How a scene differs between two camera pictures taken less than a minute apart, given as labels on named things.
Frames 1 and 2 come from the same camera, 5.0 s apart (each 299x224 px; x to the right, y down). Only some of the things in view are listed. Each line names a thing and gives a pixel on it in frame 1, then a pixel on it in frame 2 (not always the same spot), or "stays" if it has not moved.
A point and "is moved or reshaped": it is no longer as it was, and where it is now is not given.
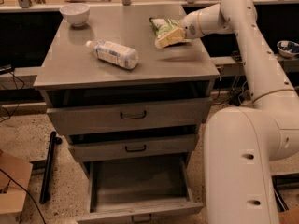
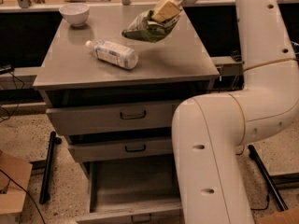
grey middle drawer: (170, 146) stays
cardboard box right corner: (289, 217) stays
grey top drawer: (126, 117) stays
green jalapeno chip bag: (163, 25) is moved or reshaped
